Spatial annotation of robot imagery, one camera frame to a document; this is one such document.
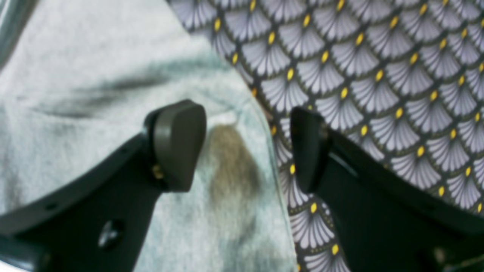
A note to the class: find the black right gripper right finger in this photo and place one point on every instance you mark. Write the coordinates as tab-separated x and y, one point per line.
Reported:
384	224

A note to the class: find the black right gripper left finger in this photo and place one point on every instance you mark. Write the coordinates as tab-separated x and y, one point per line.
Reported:
99	221

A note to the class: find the light grey T-shirt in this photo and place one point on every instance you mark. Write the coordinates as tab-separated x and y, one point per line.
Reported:
80	78

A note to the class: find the fan-patterned grey tablecloth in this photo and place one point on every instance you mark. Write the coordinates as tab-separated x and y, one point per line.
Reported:
401	78

